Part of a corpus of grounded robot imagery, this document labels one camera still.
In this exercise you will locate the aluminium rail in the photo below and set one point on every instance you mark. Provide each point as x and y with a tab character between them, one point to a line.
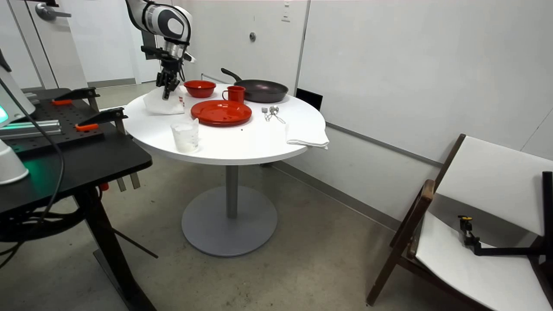
27	129

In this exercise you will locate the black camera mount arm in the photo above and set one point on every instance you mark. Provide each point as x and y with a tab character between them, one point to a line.
506	251

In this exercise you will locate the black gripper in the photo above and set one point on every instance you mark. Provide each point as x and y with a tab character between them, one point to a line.
167	66

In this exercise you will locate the red bowl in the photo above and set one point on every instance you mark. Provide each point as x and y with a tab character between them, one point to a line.
198	89

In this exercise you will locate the white cloth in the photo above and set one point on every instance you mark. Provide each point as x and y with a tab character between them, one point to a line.
164	104

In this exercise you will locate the red plate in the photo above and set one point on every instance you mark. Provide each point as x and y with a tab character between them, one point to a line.
221	113

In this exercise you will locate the red cup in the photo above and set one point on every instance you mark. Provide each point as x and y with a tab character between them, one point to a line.
235	94

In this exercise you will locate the silver spoon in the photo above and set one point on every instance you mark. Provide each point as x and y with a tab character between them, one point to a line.
276	115

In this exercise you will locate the wooden chair white cushions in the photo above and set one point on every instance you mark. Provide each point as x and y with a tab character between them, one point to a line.
489	191

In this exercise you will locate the grey table pedestal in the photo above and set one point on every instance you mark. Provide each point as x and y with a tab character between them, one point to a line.
229	222

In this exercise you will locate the clear plastic beaker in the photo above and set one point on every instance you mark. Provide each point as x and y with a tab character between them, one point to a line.
184	139

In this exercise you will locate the dark frying pan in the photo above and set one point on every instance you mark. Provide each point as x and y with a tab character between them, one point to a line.
261	91

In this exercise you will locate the black robot desk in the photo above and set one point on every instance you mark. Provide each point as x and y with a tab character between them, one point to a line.
79	165

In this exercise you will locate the folded white napkin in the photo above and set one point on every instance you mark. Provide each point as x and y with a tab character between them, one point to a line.
305	132

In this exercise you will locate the silver fork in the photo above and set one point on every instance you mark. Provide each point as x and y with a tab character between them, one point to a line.
266	113

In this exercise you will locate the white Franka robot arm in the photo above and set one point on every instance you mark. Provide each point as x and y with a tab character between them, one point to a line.
160	20

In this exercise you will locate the black flat panel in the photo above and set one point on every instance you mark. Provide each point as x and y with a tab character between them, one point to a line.
309	97

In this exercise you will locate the black orange bar clamp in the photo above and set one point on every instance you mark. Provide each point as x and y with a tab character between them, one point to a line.
74	96
100	118

